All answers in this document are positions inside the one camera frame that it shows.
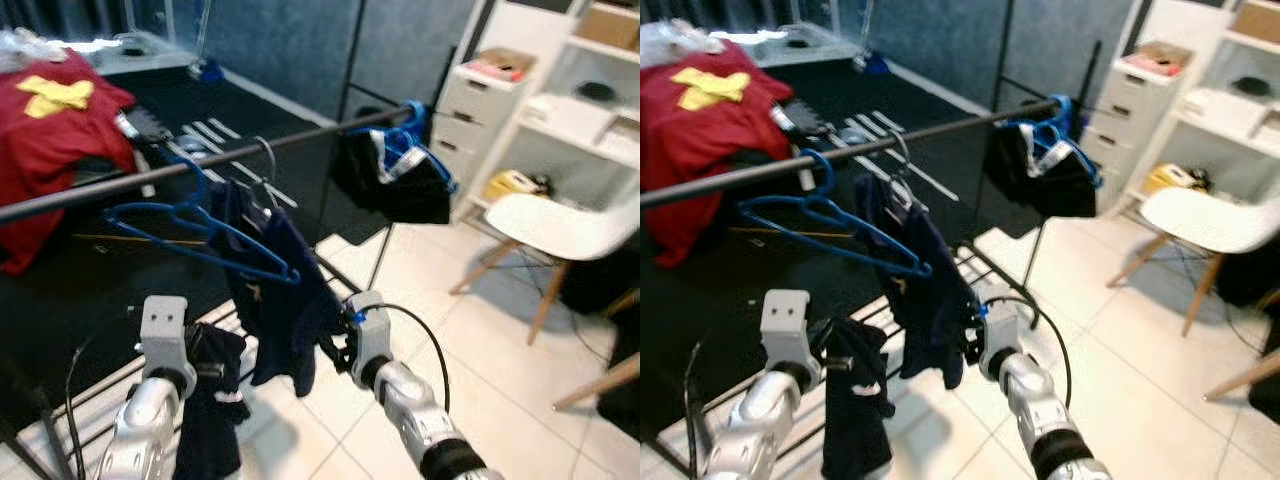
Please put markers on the navy t-shirt gold print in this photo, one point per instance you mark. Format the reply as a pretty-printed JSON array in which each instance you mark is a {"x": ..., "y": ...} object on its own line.
[
  {"x": 920, "y": 290},
  {"x": 280, "y": 300}
]

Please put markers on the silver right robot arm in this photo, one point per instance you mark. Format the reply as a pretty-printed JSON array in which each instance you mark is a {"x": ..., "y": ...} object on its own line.
[
  {"x": 410, "y": 400},
  {"x": 1040, "y": 400}
]

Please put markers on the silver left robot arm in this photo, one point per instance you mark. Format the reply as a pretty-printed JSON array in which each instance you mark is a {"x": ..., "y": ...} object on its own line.
[
  {"x": 145, "y": 430},
  {"x": 760, "y": 430}
]

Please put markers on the grey metal hanger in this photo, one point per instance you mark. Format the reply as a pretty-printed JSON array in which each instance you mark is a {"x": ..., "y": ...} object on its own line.
[
  {"x": 270, "y": 158},
  {"x": 906, "y": 152}
]

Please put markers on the black garment white collar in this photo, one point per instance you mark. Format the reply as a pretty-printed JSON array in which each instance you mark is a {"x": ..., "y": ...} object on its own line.
[
  {"x": 400, "y": 195},
  {"x": 1050, "y": 190}
]

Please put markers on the black metal clothes rack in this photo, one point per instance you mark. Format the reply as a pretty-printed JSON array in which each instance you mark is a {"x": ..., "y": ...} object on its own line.
[
  {"x": 100, "y": 190},
  {"x": 740, "y": 176}
]

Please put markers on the black machine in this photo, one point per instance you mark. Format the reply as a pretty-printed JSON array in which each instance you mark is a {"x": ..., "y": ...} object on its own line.
[
  {"x": 792, "y": 120},
  {"x": 150, "y": 125}
]

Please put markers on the black chair wooden legs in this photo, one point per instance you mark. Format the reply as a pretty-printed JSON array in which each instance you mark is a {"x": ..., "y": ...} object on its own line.
[
  {"x": 600, "y": 385},
  {"x": 1240, "y": 380}
]

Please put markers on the yellow item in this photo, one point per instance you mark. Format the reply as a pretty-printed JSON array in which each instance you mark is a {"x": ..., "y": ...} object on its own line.
[
  {"x": 1170, "y": 180},
  {"x": 515, "y": 185}
]

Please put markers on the red cloth yellow patch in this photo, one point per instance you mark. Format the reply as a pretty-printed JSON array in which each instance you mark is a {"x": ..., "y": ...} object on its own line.
[
  {"x": 60, "y": 140},
  {"x": 700, "y": 140}
]

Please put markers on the white plastic chair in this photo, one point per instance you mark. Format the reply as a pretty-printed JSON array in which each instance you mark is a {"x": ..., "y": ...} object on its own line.
[
  {"x": 1210, "y": 220},
  {"x": 560, "y": 225}
]

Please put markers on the white drawer cabinet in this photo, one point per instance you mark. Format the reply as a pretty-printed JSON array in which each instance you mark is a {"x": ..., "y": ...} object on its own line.
[
  {"x": 470, "y": 110},
  {"x": 1125, "y": 105}
]

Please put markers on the blue dustpan with broom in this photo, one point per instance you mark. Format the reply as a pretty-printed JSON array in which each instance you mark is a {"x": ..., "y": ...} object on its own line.
[
  {"x": 207, "y": 70},
  {"x": 876, "y": 63}
]

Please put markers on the white open shelf unit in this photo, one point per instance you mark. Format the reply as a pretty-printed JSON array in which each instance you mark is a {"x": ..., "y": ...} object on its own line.
[
  {"x": 1230, "y": 140},
  {"x": 580, "y": 150}
]

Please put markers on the pink book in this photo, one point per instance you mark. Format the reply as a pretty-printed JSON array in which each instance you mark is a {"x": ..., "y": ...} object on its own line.
[
  {"x": 1155, "y": 60},
  {"x": 495, "y": 68}
]

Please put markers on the white folded item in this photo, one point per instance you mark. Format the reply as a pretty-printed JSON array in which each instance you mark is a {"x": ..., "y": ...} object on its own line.
[
  {"x": 1220, "y": 110},
  {"x": 570, "y": 115}
]

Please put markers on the white crumpled plastic bag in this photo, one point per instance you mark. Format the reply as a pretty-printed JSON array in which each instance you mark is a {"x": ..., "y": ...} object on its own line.
[
  {"x": 680, "y": 38},
  {"x": 25, "y": 45}
]

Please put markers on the small black object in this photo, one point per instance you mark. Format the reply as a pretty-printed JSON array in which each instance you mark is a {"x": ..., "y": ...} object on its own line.
[
  {"x": 597, "y": 90},
  {"x": 1252, "y": 86}
]

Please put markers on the brown cardboard box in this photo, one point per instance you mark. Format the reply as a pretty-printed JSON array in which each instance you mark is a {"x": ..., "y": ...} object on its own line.
[
  {"x": 1258, "y": 20},
  {"x": 610, "y": 25}
]

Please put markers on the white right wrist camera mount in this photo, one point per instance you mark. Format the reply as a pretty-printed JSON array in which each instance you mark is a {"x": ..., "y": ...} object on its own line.
[
  {"x": 368, "y": 325},
  {"x": 998, "y": 320}
]

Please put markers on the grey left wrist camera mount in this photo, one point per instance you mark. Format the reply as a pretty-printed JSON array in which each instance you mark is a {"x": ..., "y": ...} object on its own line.
[
  {"x": 163, "y": 325},
  {"x": 785, "y": 320}
]

